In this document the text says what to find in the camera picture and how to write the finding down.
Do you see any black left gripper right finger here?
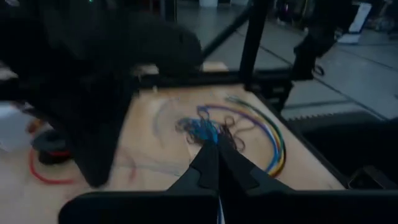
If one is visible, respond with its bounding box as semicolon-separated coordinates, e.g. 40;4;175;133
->
220;135;293;192

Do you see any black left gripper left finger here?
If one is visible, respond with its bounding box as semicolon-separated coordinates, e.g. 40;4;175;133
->
167;136;220;191

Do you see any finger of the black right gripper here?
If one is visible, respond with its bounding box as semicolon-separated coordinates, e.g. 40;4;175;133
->
67;102;131;188

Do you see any blue rubber bands pile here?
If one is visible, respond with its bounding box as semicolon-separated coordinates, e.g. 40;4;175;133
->
175;116;222;147

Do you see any dark purple rubber bands pile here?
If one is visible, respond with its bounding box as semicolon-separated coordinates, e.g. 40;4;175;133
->
217;114;251;154

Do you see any black spool of red wire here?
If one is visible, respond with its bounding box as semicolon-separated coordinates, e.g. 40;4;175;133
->
27;119;77;185

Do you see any multicolour cable bundle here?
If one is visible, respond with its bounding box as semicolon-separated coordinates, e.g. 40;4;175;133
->
196;95;287;179

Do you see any black table-level camera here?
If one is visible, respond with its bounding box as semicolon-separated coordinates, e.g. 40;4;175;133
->
347;164;398;191

